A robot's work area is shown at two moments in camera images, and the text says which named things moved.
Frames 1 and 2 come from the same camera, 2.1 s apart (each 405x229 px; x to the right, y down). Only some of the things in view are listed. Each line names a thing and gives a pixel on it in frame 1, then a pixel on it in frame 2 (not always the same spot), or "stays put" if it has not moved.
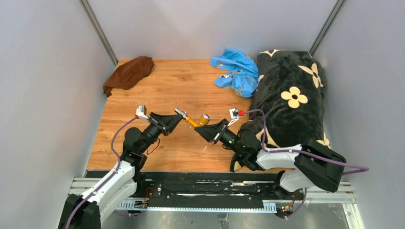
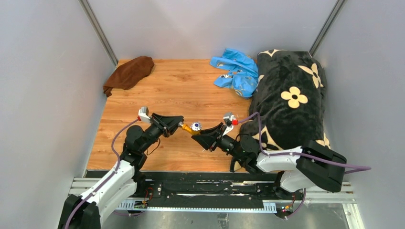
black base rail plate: (155, 185) stays put
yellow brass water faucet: (205, 119) to (194, 129)
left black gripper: (171, 121) stays put
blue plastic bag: (243, 75) stays put
